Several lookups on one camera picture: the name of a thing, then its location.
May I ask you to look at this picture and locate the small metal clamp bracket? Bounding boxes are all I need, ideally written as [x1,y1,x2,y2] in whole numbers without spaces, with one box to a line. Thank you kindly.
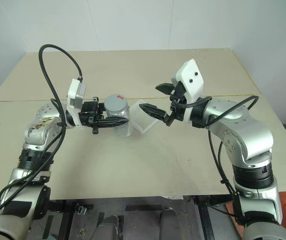
[74,203,94,216]

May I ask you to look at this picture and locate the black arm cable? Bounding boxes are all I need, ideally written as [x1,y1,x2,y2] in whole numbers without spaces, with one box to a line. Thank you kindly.
[0,44,84,210]
[170,95,260,226]

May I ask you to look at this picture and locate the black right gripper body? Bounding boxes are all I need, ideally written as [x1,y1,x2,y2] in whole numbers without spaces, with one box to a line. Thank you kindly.
[165,81,191,126]

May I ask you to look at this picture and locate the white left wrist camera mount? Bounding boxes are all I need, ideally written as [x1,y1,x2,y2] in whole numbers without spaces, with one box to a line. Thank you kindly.
[66,77,87,127]

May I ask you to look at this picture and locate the dark grey rounded shape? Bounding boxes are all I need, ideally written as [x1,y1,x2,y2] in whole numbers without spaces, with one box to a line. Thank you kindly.
[97,214,120,240]

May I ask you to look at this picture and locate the clear plastic jar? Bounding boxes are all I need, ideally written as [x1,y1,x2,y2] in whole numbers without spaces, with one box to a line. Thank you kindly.
[106,104,133,138]

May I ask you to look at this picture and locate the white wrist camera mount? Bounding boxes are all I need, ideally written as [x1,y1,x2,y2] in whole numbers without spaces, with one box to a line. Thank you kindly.
[170,59,205,123]
[66,77,87,127]

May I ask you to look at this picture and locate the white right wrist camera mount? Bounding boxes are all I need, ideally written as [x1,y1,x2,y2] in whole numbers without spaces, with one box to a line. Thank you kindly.
[170,59,205,123]

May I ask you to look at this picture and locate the grey jar lid red mark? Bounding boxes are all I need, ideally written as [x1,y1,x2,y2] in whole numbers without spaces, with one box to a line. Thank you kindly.
[104,94,129,114]

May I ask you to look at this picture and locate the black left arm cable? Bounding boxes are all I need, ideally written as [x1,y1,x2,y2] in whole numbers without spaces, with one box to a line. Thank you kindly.
[0,44,84,210]

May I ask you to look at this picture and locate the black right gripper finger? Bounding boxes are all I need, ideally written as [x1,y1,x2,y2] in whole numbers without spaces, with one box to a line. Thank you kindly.
[139,102,170,122]
[155,82,176,96]

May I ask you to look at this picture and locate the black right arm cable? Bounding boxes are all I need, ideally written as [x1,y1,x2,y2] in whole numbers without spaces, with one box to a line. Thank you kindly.
[170,95,260,226]

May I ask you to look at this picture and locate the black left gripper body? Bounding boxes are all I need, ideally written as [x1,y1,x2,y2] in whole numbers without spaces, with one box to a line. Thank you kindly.
[78,96,106,135]

